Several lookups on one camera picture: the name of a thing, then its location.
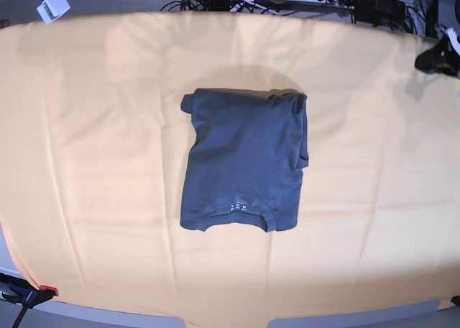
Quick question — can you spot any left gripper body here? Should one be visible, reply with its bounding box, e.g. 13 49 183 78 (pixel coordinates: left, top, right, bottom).
445 27 460 55

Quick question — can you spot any blue-grey T-shirt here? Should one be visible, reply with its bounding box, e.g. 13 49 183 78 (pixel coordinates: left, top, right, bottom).
180 89 309 232

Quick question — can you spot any black power adapter brick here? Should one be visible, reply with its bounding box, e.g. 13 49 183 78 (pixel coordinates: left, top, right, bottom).
354 0 406 20

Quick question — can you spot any yellow tablecloth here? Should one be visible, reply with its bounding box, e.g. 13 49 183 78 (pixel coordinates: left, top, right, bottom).
1 12 459 327

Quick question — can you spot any blue red bar clamp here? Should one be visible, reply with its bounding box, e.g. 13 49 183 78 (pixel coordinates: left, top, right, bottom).
1 273 59 328

